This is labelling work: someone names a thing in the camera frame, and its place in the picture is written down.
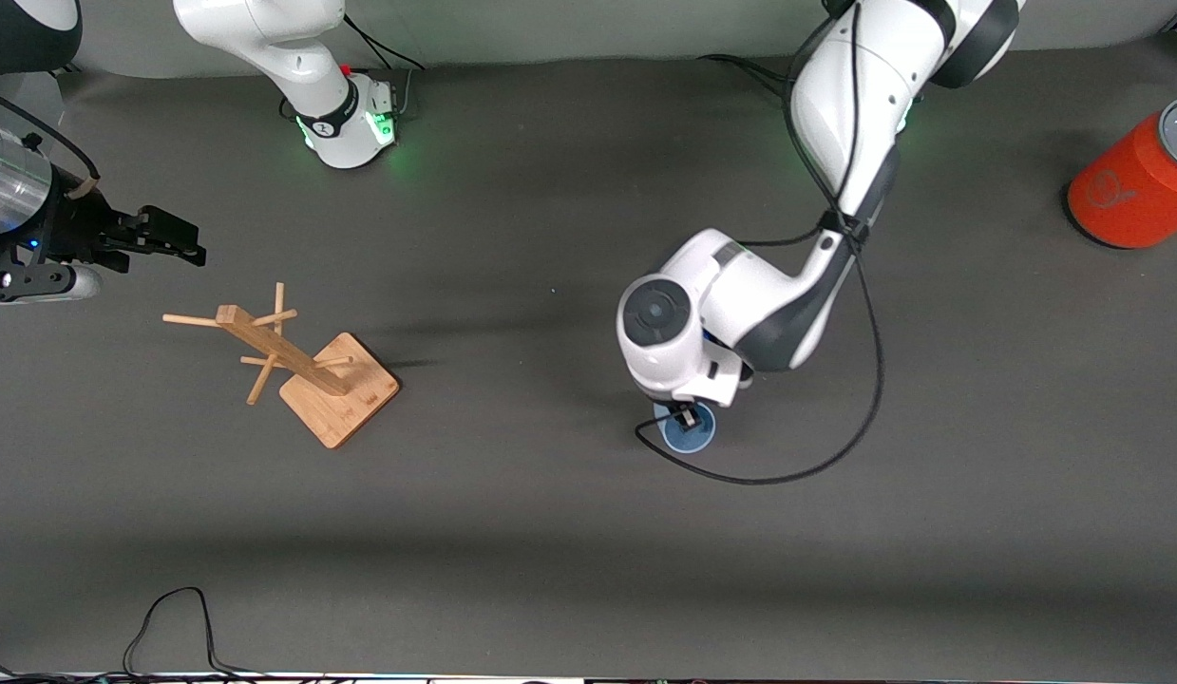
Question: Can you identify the orange cylindrical container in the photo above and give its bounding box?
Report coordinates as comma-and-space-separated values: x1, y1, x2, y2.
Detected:
1067, 94, 1177, 251

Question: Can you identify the black right base cable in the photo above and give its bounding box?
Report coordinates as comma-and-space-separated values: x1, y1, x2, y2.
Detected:
341, 9, 428, 120

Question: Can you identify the thin black looped cable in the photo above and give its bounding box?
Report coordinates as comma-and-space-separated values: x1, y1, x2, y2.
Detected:
123, 586, 266, 681

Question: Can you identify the black left base cable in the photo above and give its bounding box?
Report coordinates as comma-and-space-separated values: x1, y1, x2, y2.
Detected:
697, 52, 803, 101

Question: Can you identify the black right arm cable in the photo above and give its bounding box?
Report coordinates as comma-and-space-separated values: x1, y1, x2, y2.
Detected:
0, 84, 102, 196

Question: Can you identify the wooden mug tree rack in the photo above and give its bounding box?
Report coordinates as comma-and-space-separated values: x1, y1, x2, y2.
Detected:
162, 281, 401, 450

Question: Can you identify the light blue cup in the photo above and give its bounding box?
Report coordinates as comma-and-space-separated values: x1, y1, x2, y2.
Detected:
655, 399, 718, 455

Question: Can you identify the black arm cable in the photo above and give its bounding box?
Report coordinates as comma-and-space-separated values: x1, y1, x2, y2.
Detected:
0, 84, 102, 196
633, 0, 885, 486

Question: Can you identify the black base cable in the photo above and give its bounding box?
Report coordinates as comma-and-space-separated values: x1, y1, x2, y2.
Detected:
697, 52, 803, 101
341, 9, 428, 120

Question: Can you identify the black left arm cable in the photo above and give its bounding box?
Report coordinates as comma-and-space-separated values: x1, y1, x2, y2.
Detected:
633, 0, 885, 486

